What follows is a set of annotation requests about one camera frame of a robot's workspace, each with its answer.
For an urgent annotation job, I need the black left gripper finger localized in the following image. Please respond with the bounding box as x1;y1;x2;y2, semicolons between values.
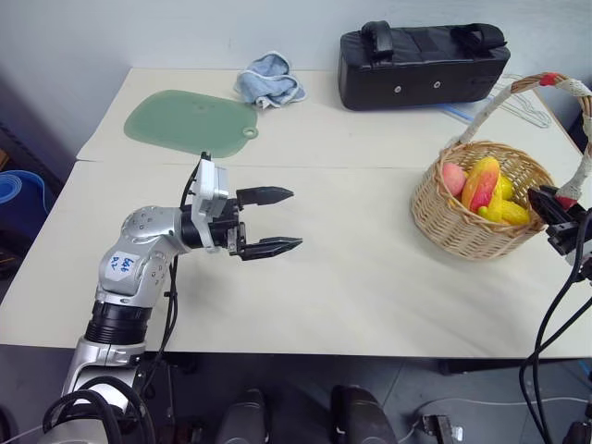
235;185;295;207
239;236;304;262

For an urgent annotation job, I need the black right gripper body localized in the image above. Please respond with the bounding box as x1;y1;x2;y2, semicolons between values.
545;203;589;258

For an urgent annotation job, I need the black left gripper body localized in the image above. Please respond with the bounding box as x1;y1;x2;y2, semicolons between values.
207;194;247;256

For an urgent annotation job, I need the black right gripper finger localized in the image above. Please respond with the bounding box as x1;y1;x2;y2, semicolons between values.
527;186;556;228
537;183;564;207

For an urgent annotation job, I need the bumpy yellow fruit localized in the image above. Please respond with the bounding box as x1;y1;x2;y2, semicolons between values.
476;198;531;227

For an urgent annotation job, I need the small yellow lemon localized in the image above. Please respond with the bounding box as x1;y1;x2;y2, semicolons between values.
496;175;515;203

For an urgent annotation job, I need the yellow red mango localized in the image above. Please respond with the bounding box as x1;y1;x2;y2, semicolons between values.
461;156;502;215

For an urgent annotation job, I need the pink peach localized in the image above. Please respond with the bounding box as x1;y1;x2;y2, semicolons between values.
442;161;469;198

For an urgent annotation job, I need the green silicone mat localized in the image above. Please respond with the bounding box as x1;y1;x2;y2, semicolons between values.
123;88;260;160

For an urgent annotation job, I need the light blue towel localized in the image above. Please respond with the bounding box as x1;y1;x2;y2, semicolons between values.
232;52;308;112

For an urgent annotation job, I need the clear blue plastic sheet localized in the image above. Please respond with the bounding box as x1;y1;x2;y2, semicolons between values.
437;102;485;125

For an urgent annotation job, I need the dark rounded shape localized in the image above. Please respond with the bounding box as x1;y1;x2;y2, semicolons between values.
329;384;400;444
216;388;272;444

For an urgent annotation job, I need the black padded bag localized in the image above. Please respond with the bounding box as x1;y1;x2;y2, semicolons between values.
339;19;512;113

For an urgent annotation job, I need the blue barrel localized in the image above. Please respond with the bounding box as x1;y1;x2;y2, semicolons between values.
0;169;48;242

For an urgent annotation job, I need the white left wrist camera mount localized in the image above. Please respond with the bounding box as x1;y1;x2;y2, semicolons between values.
191;154;230;254

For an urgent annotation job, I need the wicker basket with handle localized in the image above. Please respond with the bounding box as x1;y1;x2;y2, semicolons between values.
410;71;592;262

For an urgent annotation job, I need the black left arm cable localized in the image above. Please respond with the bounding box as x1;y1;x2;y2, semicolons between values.
138;161;204;399

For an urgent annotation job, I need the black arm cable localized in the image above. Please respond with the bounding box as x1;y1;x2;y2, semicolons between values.
518;208;592;444
138;161;204;399

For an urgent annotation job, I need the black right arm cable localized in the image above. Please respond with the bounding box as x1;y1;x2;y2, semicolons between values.
518;208;592;444

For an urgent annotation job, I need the white wire hanger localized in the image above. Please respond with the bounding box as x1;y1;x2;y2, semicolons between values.
488;72;555;130

